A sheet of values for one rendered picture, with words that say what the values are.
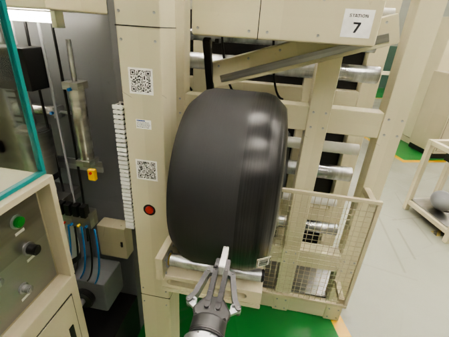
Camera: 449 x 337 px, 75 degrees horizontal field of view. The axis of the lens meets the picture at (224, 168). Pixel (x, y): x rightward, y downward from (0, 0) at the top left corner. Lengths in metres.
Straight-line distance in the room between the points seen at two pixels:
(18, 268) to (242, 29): 0.99
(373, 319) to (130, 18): 2.17
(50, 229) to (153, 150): 0.39
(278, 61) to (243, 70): 0.14
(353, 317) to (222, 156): 1.77
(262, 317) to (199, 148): 1.55
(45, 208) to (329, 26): 1.03
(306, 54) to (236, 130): 0.55
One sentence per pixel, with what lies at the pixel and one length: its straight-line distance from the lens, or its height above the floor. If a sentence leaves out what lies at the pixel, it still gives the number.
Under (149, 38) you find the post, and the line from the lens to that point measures 0.89.
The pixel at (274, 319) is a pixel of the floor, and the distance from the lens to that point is 2.13.
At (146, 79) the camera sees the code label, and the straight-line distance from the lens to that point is 0.91.
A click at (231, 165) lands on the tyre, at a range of 0.73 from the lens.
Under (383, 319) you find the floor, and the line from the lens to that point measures 2.39.
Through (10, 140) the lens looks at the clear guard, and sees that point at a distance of 0.86.
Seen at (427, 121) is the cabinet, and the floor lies 0.51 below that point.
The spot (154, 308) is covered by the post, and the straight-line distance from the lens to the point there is 1.45.
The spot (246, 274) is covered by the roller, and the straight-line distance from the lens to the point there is 1.06.
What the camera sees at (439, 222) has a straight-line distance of 3.45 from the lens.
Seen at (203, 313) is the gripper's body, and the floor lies 1.13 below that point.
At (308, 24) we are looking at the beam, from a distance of 1.08.
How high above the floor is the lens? 1.67
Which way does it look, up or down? 26 degrees down
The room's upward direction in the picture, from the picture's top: 4 degrees clockwise
